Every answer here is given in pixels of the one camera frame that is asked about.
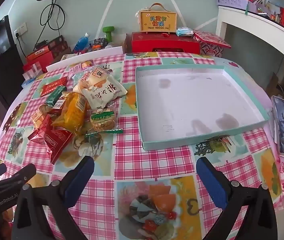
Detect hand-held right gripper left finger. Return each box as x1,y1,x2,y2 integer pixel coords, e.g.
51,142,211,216
11,156,95,240

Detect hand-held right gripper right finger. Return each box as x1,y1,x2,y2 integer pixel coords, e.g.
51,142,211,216
196,156,278,240

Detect red snack packet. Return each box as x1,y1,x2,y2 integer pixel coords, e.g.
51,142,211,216
28,115,75,165

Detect orange snack packet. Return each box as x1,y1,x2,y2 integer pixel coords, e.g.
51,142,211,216
31,104,54,130

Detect green label cookie packet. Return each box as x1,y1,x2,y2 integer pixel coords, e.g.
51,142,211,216
90,104,119,132

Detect yellow snack packet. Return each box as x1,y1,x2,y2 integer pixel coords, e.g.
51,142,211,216
51,92,90,133

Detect shallow teal cardboard box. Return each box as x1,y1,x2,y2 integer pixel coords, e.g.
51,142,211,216
135,65,270,151

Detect green snack packet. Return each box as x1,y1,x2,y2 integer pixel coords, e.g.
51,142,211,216
46,86,67,106

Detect white steamed cake packet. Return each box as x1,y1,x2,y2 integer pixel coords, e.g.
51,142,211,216
73,65,128,108

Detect white phone stand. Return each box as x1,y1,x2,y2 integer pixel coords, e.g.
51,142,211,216
267,106,279,143

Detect smartphone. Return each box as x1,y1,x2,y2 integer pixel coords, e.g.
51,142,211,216
271,95,284,154

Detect black cabinet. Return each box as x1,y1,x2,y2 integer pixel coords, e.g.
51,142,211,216
0,15,25,108

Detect orange-red carton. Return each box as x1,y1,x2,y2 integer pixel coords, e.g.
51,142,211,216
26,46,55,66

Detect white foam board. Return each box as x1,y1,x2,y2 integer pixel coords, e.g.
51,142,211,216
46,47,123,72

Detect blue plastic bottle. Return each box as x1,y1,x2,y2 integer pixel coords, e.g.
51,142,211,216
72,33,90,53

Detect toy car pack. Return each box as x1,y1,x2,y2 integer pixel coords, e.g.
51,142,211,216
92,37,109,49

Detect red patterned tin box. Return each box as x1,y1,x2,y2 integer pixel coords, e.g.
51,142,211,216
193,29,232,58

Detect large red gift box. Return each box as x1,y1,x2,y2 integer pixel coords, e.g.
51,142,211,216
131,31,201,54

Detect green dumbbell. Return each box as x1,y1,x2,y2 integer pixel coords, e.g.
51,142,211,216
102,26,114,42

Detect blue wet wipes pack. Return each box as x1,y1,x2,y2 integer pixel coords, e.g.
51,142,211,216
176,27,194,37

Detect white shelf unit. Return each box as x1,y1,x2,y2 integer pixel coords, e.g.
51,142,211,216
216,5,284,115

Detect white wall socket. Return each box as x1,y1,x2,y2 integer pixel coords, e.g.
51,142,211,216
14,22,28,38

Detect yellow gift box with handle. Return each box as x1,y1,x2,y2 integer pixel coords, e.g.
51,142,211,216
138,3,177,33

